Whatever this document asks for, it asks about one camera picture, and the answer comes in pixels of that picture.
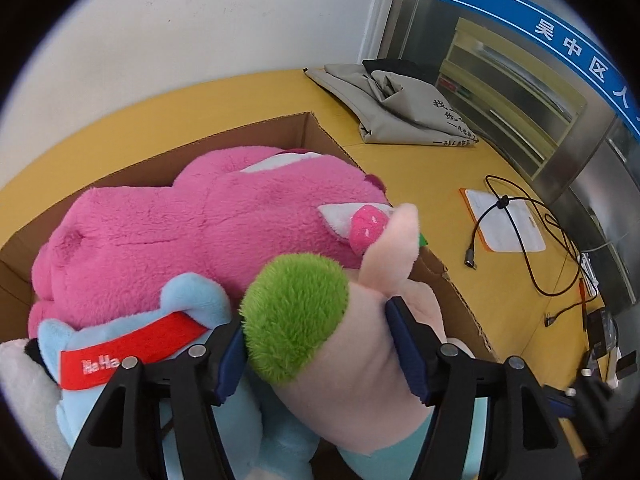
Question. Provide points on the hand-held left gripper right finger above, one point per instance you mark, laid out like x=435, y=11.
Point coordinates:
x=407, y=350

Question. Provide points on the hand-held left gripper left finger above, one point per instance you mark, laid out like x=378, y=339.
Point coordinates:
x=230, y=360

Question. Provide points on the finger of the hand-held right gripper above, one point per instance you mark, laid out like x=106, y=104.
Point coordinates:
x=557, y=400

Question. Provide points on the light blue plush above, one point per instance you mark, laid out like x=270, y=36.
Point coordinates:
x=200, y=295

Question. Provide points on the pink teal green plush toy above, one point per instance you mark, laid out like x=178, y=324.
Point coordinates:
x=340, y=375

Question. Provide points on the pink bear plush toy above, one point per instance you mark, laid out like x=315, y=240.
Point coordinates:
x=175, y=230

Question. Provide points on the white plush toy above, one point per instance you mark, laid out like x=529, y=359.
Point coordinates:
x=25, y=385

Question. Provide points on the brown cardboard box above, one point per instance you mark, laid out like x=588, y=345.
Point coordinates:
x=125, y=165

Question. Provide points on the orange black pen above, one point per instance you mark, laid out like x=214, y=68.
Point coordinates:
x=583, y=305

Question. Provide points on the white paper with orange edge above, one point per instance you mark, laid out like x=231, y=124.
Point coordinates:
x=520, y=240

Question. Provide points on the grey printed cloth bag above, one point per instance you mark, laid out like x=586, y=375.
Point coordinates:
x=400, y=115

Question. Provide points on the metal shelf behind glass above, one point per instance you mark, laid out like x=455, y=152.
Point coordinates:
x=510, y=90

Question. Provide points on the black cloth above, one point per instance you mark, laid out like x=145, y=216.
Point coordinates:
x=395, y=66

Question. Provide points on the blue sign strip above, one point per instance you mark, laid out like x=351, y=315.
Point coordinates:
x=565, y=35

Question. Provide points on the glass partition with metal frame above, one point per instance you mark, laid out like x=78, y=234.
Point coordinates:
x=575, y=135

